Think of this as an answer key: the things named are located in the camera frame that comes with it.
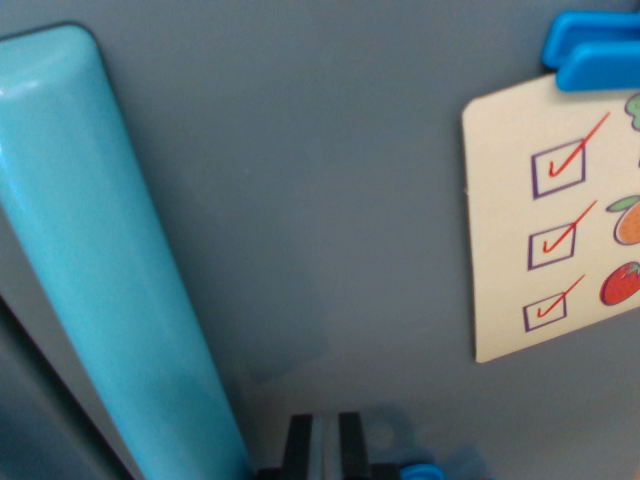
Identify grey fridge door with dispenser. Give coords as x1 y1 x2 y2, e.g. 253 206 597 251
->
0 294 144 480

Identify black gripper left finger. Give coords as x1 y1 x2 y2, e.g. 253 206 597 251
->
281 413 327 480

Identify cream shopping list card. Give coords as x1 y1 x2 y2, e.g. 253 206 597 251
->
460 74 640 365

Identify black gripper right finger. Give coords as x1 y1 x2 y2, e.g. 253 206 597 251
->
326 411 372 480

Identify blue clip magnet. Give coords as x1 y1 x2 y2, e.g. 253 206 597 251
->
542 10 640 94

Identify grey fridge door with list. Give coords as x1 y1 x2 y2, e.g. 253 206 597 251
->
0 0 640 480

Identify teal handle of list door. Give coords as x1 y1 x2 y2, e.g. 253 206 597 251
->
0 22 251 480

